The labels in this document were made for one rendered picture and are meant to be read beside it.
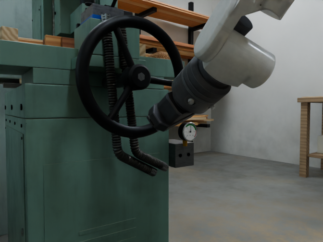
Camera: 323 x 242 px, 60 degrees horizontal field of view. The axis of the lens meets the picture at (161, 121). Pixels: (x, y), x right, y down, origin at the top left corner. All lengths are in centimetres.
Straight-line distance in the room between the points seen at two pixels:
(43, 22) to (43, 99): 46
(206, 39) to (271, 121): 383
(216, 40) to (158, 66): 51
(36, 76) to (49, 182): 28
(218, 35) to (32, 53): 51
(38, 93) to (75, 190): 28
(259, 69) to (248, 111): 397
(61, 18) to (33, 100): 41
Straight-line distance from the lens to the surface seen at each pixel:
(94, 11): 77
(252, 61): 46
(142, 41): 347
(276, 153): 424
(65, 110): 80
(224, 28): 43
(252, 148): 443
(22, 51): 79
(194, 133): 93
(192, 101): 50
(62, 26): 109
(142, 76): 66
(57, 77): 80
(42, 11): 119
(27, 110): 78
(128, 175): 88
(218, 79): 47
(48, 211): 83
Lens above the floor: 74
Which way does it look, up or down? 3 degrees down
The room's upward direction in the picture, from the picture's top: straight up
